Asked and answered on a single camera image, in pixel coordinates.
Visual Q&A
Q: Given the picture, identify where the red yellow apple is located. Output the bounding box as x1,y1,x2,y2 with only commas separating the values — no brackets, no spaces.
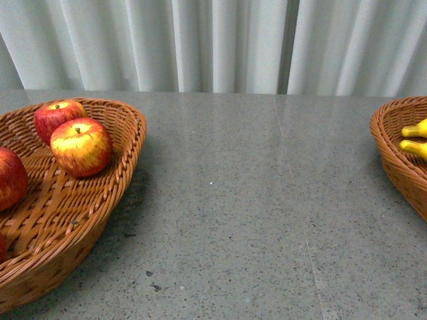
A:
50,117,113,177

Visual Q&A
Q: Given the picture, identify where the red apple back in basket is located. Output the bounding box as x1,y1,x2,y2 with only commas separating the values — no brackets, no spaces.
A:
33,99,88,146

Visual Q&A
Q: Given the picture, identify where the grey white curtain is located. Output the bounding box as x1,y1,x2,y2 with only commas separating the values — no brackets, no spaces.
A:
1,1,426,97

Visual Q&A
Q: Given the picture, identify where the brown wicker basket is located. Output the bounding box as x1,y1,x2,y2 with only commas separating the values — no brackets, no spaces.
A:
370,96,426,219
1,97,147,312

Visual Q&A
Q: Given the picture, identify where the dark red apple left edge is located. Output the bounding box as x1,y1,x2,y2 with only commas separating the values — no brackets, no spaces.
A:
1,147,29,211

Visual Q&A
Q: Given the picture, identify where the brown wicker basket right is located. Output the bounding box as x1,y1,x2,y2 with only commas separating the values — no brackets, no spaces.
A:
370,96,426,219

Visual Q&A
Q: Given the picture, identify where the yellow banana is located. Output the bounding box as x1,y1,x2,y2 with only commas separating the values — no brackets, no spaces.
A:
401,119,427,138
399,140,427,163

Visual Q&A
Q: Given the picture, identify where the red apple bottom left corner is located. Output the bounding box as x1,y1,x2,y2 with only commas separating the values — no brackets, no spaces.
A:
0,233,7,264

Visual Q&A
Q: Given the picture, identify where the brown wicker basket left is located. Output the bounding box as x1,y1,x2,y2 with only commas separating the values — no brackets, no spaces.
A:
1,97,147,312

